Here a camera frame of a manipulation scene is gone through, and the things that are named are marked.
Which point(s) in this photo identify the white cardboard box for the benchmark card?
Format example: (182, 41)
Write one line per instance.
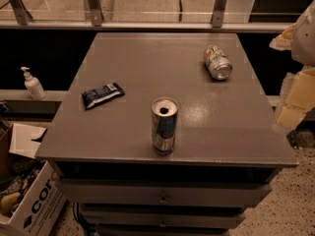
(30, 200)

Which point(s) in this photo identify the top grey drawer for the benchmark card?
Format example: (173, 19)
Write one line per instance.
(147, 193)

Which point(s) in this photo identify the silver blue redbull can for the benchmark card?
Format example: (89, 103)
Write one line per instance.
(164, 120)

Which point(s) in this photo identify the metal glass railing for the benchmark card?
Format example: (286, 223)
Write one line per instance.
(149, 15)

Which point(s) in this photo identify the green 7up can lying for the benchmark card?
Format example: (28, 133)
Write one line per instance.
(217, 63)

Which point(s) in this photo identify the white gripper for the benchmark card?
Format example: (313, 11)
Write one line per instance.
(305, 38)

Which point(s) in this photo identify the grey drawer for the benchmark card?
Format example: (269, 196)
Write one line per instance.
(163, 216)
(147, 193)

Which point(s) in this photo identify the dark blue snack packet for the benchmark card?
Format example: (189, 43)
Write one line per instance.
(97, 96)

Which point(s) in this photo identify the grey drawer cabinet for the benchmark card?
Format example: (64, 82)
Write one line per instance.
(224, 131)

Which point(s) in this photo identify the white pump dispenser bottle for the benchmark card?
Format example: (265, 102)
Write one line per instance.
(33, 85)

